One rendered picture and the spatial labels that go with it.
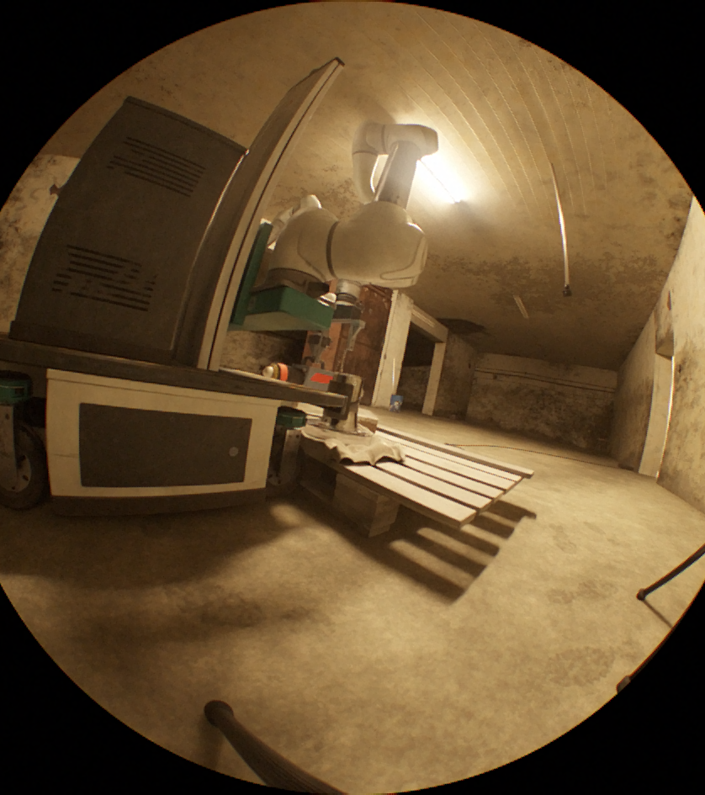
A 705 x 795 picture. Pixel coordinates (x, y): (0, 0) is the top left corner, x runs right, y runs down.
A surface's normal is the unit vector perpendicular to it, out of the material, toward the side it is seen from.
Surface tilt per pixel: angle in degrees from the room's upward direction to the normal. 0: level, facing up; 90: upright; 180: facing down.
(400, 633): 0
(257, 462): 90
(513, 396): 90
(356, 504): 90
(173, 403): 90
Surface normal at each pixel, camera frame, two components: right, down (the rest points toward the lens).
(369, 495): -0.70, -0.12
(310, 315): 0.75, 0.18
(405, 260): 0.07, 0.75
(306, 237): -0.21, 0.00
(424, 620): 0.21, -0.98
